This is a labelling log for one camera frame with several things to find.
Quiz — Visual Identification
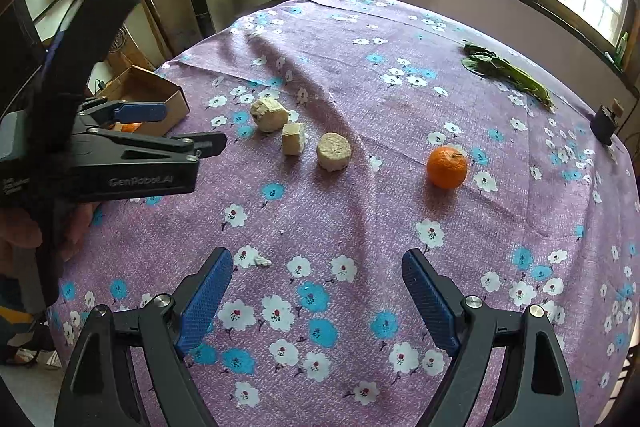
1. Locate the small black device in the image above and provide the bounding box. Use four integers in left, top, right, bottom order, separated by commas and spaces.
590, 99, 625, 146

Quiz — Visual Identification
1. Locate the round pale food chunk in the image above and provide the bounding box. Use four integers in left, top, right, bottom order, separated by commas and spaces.
316, 132, 353, 172

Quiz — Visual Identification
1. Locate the wooden armchair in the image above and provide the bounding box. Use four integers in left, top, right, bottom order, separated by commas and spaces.
107, 0, 173, 72

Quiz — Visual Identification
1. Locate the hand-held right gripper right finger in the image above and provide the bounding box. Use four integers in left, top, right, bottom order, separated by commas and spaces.
401, 248, 581, 427

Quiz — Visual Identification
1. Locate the brown cardboard box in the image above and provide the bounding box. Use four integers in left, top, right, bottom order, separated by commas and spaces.
95, 65, 190, 138

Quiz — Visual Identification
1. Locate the person's left hand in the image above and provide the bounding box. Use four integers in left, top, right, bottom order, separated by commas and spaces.
0, 201, 103, 280

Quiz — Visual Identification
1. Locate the small pale food chunk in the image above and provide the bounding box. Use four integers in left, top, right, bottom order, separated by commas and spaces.
281, 122, 307, 156

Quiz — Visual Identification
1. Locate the pale cube food chunk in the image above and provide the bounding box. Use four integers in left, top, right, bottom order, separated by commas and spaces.
249, 97, 290, 134

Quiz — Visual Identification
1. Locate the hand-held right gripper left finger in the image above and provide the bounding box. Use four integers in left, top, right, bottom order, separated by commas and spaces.
54, 247, 235, 427

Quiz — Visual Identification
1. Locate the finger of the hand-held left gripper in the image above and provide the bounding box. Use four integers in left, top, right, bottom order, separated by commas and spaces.
72, 131, 228, 164
77, 98, 170, 134

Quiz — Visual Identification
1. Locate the green leafy vegetable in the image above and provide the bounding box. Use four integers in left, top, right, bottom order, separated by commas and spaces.
461, 43, 557, 112

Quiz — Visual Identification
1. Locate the purple floral tablecloth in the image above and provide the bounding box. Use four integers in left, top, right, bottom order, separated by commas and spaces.
47, 0, 640, 427

